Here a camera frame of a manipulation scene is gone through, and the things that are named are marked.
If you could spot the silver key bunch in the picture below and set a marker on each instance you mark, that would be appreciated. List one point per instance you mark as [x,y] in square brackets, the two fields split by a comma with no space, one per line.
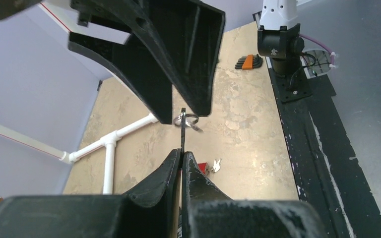
[185,121]

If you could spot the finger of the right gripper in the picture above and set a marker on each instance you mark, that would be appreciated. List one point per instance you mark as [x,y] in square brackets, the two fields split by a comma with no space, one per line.
[183,36]
[135,67]

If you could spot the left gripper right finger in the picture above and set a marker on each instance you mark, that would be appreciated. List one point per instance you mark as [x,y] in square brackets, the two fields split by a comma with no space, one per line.
[209,213]

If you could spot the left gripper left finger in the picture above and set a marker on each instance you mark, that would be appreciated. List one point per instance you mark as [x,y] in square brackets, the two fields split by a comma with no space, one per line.
[147,210]

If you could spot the small silver key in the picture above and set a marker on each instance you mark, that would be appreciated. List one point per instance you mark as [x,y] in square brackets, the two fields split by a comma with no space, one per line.
[216,165]

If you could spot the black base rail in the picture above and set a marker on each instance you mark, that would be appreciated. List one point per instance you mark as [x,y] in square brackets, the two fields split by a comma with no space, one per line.
[325,167]

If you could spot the orange hex key set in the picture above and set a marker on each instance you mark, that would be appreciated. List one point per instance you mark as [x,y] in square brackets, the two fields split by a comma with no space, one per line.
[249,62]

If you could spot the white pole with red stripe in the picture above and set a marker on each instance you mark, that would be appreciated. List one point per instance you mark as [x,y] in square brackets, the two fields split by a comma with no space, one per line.
[29,142]

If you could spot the red cable lock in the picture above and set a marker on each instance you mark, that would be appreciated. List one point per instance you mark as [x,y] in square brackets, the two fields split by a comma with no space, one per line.
[204,167]

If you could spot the white PVC pipe frame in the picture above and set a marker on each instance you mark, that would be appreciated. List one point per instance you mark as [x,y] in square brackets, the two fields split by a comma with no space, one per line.
[109,142]

